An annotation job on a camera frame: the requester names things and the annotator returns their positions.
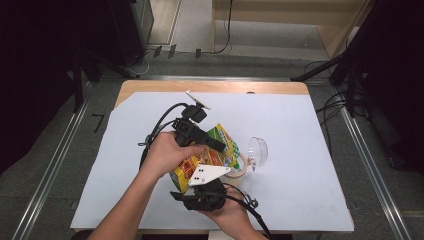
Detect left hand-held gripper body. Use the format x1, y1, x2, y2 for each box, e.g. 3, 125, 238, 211
172, 90, 212, 148

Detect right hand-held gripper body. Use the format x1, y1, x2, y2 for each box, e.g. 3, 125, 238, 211
182, 164, 232, 212

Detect yellow green spout pouch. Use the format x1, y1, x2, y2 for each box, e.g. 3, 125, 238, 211
169, 123, 242, 195

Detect person's right hand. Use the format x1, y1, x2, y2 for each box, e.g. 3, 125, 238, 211
199, 194, 255, 235

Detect person's left hand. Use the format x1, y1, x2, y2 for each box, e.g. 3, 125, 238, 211
139, 130, 206, 181

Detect white paper sheet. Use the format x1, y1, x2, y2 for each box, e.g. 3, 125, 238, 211
70, 91, 355, 233

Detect black cabinet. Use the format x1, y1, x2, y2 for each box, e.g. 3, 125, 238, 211
109, 0, 155, 67

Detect black metal stand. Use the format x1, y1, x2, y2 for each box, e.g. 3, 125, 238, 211
70, 49, 142, 114
289, 0, 394, 118

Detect light wooden shelf unit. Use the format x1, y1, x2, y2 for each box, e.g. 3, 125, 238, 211
211, 0, 373, 60

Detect dark curtain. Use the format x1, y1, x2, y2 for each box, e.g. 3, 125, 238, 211
0, 0, 116, 175
346, 0, 424, 175

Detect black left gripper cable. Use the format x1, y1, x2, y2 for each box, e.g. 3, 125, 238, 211
137, 102, 190, 170

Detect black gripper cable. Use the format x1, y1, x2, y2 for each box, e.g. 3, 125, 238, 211
222, 182, 275, 240
137, 102, 190, 170

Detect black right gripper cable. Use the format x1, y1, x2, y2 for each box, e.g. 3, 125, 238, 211
222, 182, 275, 240

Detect white floor cable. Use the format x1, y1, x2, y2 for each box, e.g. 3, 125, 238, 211
127, 49, 156, 76

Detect black hanging cable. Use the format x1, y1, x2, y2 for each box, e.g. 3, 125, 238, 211
203, 0, 234, 55

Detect black floor cables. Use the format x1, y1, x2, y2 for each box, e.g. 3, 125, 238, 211
303, 59, 352, 158

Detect metal floor rail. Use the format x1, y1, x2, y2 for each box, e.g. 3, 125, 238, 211
11, 99, 92, 240
333, 85, 413, 240

